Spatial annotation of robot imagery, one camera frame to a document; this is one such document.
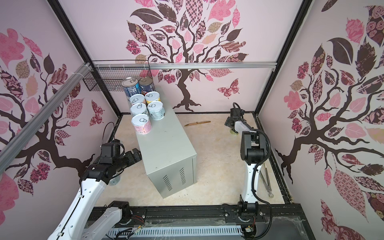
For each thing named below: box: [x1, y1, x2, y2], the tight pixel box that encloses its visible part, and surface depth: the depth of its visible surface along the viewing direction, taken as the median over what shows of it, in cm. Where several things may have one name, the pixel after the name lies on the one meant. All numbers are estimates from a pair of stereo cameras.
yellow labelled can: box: [145, 91, 161, 104], surface depth 74 cm
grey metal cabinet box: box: [136, 87, 197, 199], surface depth 62 cm
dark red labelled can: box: [138, 76, 156, 96], surface depth 75 cm
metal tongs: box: [259, 162, 274, 199], surface depth 83 cm
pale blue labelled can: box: [147, 101, 166, 121], surface depth 70 cm
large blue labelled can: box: [121, 76, 142, 100], surface depth 74 cm
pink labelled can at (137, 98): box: [129, 94, 145, 106], surface depth 73 cm
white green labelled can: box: [130, 103, 147, 117], surface depth 69 cm
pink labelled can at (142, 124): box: [131, 113, 152, 135], surface depth 64 cm
